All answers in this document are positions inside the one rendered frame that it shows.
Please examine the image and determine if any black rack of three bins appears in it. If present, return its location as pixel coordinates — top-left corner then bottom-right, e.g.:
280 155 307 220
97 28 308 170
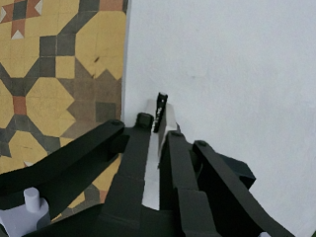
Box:
216 152 257 190

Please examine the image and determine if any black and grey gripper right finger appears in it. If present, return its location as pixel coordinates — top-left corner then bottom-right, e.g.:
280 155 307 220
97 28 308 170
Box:
157 103 295 237

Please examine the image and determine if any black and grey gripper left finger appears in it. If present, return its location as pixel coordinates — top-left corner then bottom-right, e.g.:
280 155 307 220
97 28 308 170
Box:
0 99 157 237

